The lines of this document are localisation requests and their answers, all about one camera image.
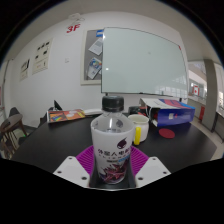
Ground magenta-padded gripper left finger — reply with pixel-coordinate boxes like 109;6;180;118
53;144;96;188

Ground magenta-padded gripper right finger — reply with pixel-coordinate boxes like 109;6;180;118
130;145;172;188

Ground white-labelled black-capped drink bottle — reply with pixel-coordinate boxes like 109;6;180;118
90;95;136;185

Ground flat round red coaster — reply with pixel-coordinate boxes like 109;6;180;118
158;128;176;139

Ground colourful flat book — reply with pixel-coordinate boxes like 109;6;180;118
46;108;86;124

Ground flat white eraser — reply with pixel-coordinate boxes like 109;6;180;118
83;108;103;116

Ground black and red items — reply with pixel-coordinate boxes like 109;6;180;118
128;105;149;117

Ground blue cardboard box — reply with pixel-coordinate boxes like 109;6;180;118
139;97;196;128

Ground red fire extinguisher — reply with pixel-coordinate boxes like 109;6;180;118
199;106;206;121

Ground small round wooden table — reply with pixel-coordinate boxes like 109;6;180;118
0;113;28;158

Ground dark side chair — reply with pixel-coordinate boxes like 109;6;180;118
8;106;21;118

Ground large glass whiteboard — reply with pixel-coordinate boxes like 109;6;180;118
100;27;189;99

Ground white mug with yellow handle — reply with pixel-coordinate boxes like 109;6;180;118
127;114;150;146

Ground small white wall poster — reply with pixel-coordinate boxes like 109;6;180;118
19;58;31;82

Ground large white wall poster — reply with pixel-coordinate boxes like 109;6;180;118
31;38;54;75

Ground red wall sign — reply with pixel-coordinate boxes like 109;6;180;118
65;23;82;34

